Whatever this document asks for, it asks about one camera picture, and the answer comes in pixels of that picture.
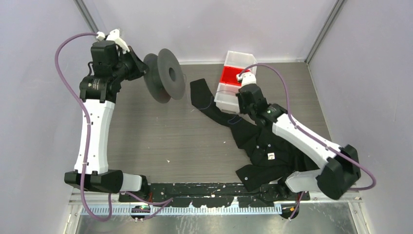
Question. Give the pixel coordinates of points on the clear bin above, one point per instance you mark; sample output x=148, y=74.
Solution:
x=235, y=62
x=227, y=101

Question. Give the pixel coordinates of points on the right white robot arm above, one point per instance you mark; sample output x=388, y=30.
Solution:
x=337, y=165

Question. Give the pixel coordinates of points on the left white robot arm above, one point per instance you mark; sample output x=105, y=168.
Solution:
x=112, y=62

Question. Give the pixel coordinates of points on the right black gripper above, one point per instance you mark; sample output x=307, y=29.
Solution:
x=241, y=109

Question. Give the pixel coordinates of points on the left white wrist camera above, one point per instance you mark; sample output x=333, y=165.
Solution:
x=115, y=36

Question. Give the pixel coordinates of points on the slotted cable duct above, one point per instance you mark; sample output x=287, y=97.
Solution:
x=191, y=210

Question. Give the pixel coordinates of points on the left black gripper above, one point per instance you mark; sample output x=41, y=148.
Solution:
x=140, y=67

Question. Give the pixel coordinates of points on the clear near bin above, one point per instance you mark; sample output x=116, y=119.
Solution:
x=227, y=101

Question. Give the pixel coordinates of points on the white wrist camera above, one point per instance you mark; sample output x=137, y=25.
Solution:
x=246, y=78
x=115, y=36

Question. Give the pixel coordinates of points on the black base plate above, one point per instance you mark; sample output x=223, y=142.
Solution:
x=215, y=195

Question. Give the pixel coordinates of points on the clear far bin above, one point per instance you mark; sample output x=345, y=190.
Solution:
x=235, y=62

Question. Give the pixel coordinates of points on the red middle bin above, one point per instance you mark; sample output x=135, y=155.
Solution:
x=229, y=82

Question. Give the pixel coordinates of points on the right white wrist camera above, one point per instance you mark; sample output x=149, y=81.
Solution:
x=246, y=78

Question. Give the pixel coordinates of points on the black shirt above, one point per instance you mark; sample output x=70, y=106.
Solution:
x=271, y=156

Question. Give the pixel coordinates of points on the dark grey cable spool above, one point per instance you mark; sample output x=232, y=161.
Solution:
x=164, y=79

